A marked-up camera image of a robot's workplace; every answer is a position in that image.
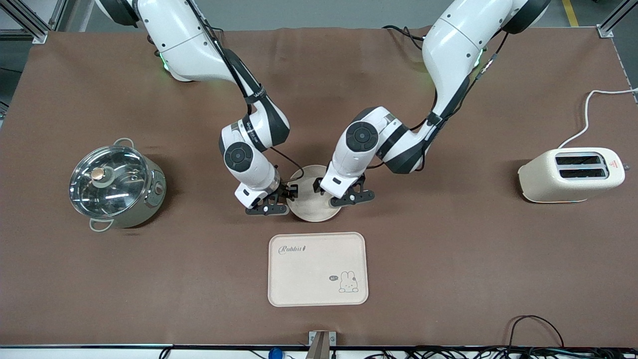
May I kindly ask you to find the round cream plate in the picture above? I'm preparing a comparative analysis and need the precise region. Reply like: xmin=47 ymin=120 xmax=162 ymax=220
xmin=287 ymin=165 xmax=343 ymax=222

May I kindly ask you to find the cream rabbit print tray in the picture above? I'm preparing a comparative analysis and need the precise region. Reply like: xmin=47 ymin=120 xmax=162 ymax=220
xmin=268 ymin=232 xmax=369 ymax=307

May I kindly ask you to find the steel electric cooking pot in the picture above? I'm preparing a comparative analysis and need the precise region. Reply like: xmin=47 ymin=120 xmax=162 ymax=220
xmin=69 ymin=138 xmax=167 ymax=233

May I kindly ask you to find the brown table mat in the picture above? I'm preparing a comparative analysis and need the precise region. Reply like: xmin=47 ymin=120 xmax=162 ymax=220
xmin=0 ymin=25 xmax=638 ymax=348

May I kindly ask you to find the glass pot lid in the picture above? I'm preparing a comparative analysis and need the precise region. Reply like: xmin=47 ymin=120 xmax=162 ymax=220
xmin=69 ymin=146 xmax=153 ymax=219

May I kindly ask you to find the cream two-slot toaster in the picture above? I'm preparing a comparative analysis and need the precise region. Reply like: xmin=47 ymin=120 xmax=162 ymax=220
xmin=517 ymin=147 xmax=630 ymax=204

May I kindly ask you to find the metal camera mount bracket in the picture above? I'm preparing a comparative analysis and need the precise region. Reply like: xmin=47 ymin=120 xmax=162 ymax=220
xmin=308 ymin=331 xmax=337 ymax=359

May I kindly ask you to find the black base cable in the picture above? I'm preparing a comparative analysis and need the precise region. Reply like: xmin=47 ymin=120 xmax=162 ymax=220
xmin=382 ymin=24 xmax=425 ymax=53

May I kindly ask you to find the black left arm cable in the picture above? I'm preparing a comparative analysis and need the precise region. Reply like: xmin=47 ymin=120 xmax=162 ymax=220
xmin=371 ymin=30 xmax=510 ymax=173

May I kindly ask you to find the black floor cable bundle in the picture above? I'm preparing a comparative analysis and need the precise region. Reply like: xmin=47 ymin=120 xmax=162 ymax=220
xmin=364 ymin=314 xmax=638 ymax=359

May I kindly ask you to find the white toaster power cable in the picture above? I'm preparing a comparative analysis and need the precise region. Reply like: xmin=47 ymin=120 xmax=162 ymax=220
xmin=557 ymin=87 xmax=638 ymax=150

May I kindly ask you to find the aluminium frame profile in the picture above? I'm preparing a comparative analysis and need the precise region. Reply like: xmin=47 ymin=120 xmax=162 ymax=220
xmin=0 ymin=0 xmax=75 ymax=44
xmin=596 ymin=0 xmax=638 ymax=38

